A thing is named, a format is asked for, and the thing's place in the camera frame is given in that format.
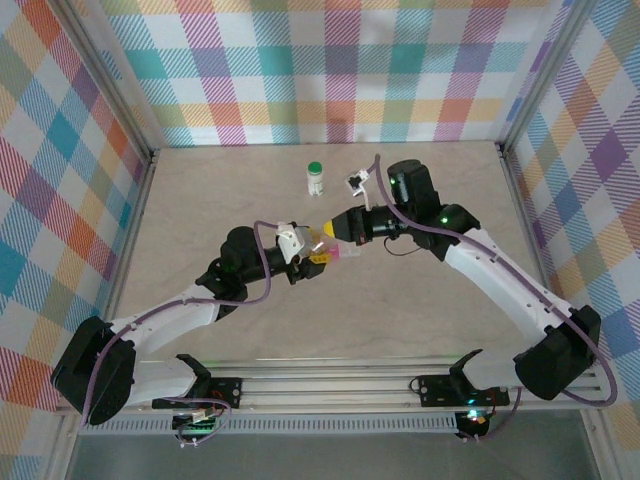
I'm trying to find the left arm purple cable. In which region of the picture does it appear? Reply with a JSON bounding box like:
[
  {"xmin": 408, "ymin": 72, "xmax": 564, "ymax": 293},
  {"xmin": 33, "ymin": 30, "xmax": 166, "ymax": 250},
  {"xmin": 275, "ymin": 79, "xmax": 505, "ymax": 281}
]
[{"xmin": 79, "ymin": 219, "xmax": 281, "ymax": 449}]

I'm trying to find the left aluminium side rail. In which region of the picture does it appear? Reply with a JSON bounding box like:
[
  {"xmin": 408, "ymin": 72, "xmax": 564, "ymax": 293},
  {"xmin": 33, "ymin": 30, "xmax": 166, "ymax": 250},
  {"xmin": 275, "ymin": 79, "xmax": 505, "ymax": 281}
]
[{"xmin": 87, "ymin": 147, "xmax": 161, "ymax": 374}]

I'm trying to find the grey slotted cable duct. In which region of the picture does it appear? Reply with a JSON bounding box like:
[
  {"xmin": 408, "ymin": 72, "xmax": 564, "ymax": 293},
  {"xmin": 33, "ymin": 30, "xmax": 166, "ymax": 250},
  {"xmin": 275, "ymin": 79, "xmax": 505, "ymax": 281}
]
[{"xmin": 77, "ymin": 413, "xmax": 461, "ymax": 437}]

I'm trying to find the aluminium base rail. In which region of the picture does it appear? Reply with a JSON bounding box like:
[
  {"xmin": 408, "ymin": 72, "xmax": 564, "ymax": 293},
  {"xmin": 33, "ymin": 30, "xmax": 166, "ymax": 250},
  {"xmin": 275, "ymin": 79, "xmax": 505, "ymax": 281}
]
[{"xmin": 53, "ymin": 349, "xmax": 607, "ymax": 416}]

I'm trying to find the left aluminium corner post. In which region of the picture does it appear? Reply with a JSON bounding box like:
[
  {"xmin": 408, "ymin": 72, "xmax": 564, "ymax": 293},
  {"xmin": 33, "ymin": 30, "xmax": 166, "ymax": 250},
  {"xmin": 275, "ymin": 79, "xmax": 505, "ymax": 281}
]
[{"xmin": 57, "ymin": 0, "xmax": 159, "ymax": 161}]

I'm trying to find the white pill bottle green cap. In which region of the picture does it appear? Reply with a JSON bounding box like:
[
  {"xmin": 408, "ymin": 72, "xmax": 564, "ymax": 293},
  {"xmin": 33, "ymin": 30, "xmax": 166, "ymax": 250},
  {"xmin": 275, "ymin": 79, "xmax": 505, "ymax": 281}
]
[{"xmin": 305, "ymin": 160, "xmax": 326, "ymax": 198}]

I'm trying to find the left controller board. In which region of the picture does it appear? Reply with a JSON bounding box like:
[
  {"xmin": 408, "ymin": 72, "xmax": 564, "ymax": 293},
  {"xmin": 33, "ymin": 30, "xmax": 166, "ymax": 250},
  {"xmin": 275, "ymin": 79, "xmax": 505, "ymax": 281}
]
[{"xmin": 171, "ymin": 405, "xmax": 224, "ymax": 449}]

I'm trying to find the right aluminium corner post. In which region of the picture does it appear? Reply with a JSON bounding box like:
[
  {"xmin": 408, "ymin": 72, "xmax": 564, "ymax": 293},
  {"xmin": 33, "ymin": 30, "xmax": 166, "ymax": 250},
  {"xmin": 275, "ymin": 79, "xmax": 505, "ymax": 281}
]
[{"xmin": 497, "ymin": 0, "xmax": 599, "ymax": 156}]

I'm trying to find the aluminium side rail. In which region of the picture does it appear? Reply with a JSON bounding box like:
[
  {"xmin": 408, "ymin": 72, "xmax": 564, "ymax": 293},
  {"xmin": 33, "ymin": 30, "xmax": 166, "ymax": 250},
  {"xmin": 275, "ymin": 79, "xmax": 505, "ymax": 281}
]
[
  {"xmin": 497, "ymin": 144, "xmax": 576, "ymax": 366},
  {"xmin": 87, "ymin": 147, "xmax": 161, "ymax": 374}
]

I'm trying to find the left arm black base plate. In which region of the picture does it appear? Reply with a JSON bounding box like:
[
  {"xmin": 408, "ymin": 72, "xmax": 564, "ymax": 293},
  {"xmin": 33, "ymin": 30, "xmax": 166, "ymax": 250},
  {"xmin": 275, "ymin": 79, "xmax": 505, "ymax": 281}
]
[{"xmin": 151, "ymin": 377, "xmax": 245, "ymax": 412}]

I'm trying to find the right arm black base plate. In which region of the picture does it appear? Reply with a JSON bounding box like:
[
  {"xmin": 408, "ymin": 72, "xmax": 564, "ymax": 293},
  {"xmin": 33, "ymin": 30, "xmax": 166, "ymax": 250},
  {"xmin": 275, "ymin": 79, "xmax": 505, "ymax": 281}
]
[{"xmin": 417, "ymin": 373, "xmax": 511, "ymax": 409}]

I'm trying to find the pink clear pill organizer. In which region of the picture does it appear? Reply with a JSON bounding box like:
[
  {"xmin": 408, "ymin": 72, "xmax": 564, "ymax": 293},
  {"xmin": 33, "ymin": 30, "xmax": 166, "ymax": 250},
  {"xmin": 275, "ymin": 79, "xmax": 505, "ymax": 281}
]
[{"xmin": 324, "ymin": 239, "xmax": 362, "ymax": 262}]

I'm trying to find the controller board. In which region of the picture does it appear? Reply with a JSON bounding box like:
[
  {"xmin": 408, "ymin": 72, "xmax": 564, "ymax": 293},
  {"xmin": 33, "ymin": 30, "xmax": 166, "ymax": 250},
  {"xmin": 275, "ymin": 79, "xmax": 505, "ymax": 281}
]
[
  {"xmin": 455, "ymin": 407, "xmax": 496, "ymax": 442},
  {"xmin": 171, "ymin": 405, "xmax": 224, "ymax": 449}
]

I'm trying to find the right aluminium side rail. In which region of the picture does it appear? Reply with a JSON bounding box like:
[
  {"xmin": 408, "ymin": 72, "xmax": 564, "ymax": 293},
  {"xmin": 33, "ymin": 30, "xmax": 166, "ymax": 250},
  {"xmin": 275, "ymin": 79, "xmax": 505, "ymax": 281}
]
[{"xmin": 497, "ymin": 144, "xmax": 576, "ymax": 366}]

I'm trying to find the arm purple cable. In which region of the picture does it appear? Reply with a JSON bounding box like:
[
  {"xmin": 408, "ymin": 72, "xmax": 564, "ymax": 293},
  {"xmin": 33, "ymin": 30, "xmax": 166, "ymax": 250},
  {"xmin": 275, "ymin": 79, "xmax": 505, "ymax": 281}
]
[
  {"xmin": 79, "ymin": 219, "xmax": 281, "ymax": 449},
  {"xmin": 372, "ymin": 153, "xmax": 619, "ymax": 444}
]

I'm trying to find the aluminium corner post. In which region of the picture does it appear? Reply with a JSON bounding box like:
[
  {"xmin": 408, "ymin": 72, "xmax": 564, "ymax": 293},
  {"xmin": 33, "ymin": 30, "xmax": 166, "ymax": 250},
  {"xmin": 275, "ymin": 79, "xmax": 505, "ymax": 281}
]
[
  {"xmin": 497, "ymin": 0, "xmax": 599, "ymax": 156},
  {"xmin": 57, "ymin": 0, "xmax": 159, "ymax": 161}
]

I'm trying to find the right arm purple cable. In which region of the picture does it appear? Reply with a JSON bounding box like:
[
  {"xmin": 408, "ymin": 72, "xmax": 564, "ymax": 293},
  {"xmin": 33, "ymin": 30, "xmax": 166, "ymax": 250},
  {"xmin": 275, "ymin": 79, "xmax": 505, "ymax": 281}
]
[{"xmin": 372, "ymin": 153, "xmax": 619, "ymax": 444}]

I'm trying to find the right controller board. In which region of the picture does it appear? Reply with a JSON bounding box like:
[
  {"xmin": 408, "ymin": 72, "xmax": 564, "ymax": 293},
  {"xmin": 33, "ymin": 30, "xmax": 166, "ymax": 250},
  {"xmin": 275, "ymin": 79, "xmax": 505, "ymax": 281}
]
[{"xmin": 455, "ymin": 407, "xmax": 496, "ymax": 442}]

